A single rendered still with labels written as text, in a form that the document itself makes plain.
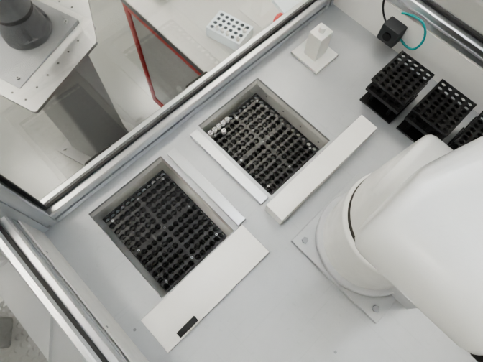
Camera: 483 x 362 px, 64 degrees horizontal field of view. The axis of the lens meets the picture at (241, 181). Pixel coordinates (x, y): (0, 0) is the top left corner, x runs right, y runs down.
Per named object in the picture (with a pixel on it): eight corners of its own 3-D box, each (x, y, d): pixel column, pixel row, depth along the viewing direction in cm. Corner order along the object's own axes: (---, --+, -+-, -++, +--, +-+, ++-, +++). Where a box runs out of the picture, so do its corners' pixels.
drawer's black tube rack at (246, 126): (207, 145, 101) (205, 133, 95) (254, 106, 106) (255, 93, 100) (267, 203, 96) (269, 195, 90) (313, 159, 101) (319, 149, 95)
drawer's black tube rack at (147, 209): (110, 226, 93) (102, 219, 87) (166, 179, 98) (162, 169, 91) (170, 294, 87) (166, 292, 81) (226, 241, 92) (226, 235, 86)
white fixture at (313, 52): (290, 53, 100) (297, 24, 90) (312, 35, 102) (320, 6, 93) (315, 75, 98) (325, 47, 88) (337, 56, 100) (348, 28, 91)
